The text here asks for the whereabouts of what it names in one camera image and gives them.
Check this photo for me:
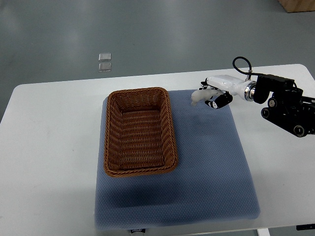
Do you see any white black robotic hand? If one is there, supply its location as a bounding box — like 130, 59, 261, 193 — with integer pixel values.
198, 75, 251, 109

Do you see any white bear figurine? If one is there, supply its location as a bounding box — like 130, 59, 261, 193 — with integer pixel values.
191, 89, 223, 106

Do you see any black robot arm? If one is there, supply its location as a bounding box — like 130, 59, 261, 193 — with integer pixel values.
232, 56, 315, 138

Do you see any brown wicker basket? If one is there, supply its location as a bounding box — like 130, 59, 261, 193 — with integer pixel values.
103, 87, 178, 177

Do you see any blue textured mat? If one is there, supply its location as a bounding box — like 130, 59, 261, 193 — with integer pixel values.
94, 90, 260, 231

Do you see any wooden box corner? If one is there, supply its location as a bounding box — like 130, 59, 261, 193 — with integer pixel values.
278, 0, 315, 13

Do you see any upper metal floor plate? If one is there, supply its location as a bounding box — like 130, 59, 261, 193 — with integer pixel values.
98, 53, 111, 61

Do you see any black table control panel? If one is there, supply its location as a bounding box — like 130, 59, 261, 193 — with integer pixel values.
296, 224, 315, 231

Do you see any black label under mat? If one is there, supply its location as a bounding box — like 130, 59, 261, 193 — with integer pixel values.
130, 229, 146, 234

